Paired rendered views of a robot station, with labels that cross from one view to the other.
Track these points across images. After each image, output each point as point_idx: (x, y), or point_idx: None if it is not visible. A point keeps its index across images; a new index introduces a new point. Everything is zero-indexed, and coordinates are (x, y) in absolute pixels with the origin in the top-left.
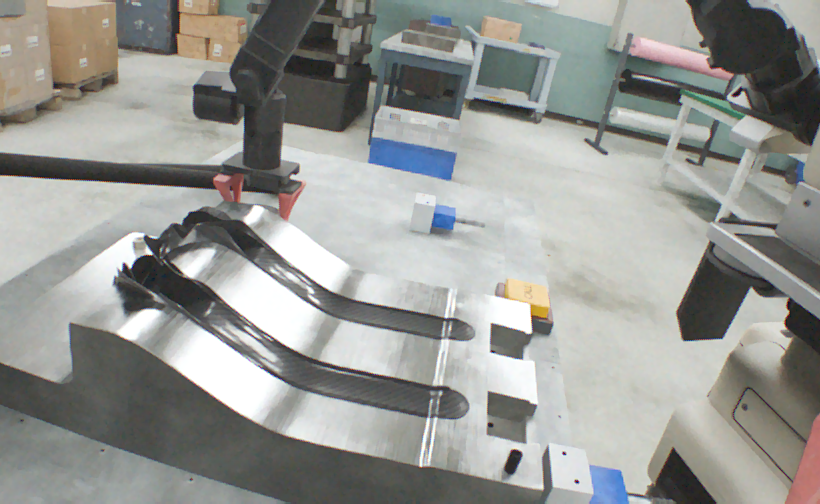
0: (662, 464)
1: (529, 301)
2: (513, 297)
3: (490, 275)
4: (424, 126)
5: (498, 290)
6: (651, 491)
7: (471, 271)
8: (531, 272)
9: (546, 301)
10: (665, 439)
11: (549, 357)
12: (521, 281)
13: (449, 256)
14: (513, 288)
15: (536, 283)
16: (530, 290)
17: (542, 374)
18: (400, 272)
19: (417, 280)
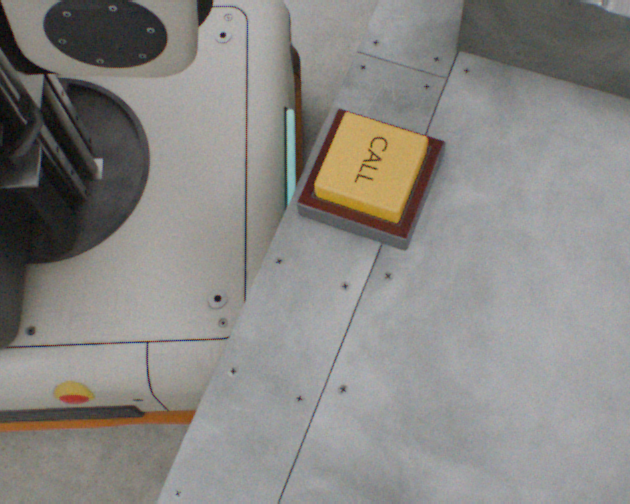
0: (197, 15)
1: (384, 127)
2: (415, 138)
3: (389, 324)
4: None
5: (418, 207)
6: (1, 319)
7: (435, 338)
8: (266, 348)
9: (344, 129)
10: (195, 1)
11: (370, 65)
12: (370, 197)
13: (476, 408)
14: (402, 169)
15: (278, 298)
16: (364, 164)
17: (403, 28)
18: (620, 319)
19: (582, 289)
